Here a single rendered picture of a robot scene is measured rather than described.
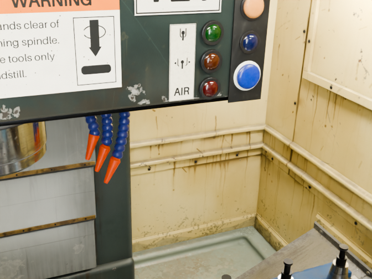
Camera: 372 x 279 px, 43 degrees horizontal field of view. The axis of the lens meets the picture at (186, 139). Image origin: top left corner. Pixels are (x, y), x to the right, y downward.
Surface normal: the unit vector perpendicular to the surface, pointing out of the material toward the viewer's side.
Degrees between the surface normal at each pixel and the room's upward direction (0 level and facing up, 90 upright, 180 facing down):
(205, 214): 90
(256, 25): 90
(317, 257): 24
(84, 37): 90
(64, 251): 90
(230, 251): 0
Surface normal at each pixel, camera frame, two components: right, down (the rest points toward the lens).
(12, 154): 0.68, 0.31
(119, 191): 0.38, 0.38
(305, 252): -0.36, -0.78
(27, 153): 0.85, 0.24
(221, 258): 0.03, -0.91
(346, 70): -0.92, 0.13
